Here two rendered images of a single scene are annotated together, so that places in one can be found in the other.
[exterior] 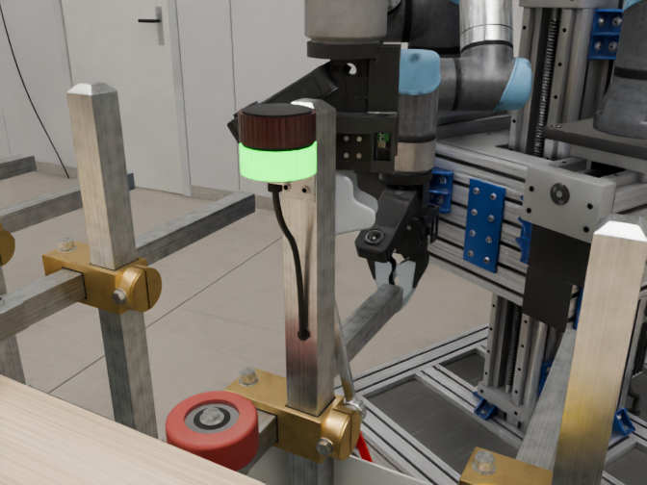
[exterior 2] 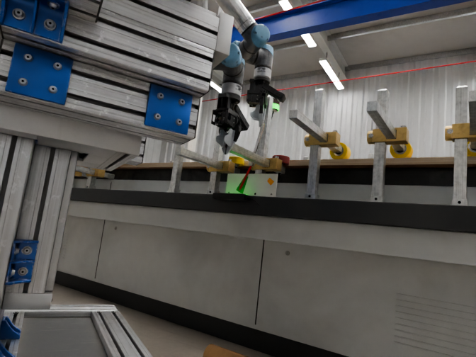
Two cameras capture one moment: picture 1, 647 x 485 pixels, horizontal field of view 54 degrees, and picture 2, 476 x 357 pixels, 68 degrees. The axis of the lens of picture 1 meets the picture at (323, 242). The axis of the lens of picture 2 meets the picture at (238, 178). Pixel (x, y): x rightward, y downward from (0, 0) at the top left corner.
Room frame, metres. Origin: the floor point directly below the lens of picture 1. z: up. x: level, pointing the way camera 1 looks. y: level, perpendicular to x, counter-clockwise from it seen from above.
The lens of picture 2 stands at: (2.07, 0.08, 0.54)
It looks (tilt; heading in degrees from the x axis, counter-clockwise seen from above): 9 degrees up; 186
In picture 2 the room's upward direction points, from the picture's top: 7 degrees clockwise
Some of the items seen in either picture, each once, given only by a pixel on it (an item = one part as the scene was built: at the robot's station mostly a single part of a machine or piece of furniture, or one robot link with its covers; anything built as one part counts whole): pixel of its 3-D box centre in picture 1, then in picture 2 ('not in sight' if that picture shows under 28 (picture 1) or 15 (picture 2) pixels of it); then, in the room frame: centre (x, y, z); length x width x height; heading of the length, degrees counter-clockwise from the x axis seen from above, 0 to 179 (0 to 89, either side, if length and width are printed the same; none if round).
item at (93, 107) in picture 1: (119, 297); (316, 145); (0.65, 0.23, 0.93); 0.04 x 0.04 x 0.48; 61
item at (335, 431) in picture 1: (290, 417); (265, 164); (0.54, 0.03, 0.85); 0.14 x 0.06 x 0.05; 61
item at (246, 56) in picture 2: not in sight; (245, 50); (0.68, -0.10, 1.31); 0.11 x 0.11 x 0.08; 28
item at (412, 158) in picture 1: (404, 153); (231, 92); (0.85, -0.11, 1.05); 0.08 x 0.08 x 0.05
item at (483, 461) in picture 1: (484, 461); not in sight; (0.45, -0.14, 0.87); 0.02 x 0.02 x 0.01
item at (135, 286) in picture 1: (102, 277); (321, 139); (0.66, 0.25, 0.95); 0.14 x 0.06 x 0.05; 61
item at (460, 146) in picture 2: not in sight; (460, 156); (0.89, 0.67, 0.87); 0.04 x 0.04 x 0.48; 61
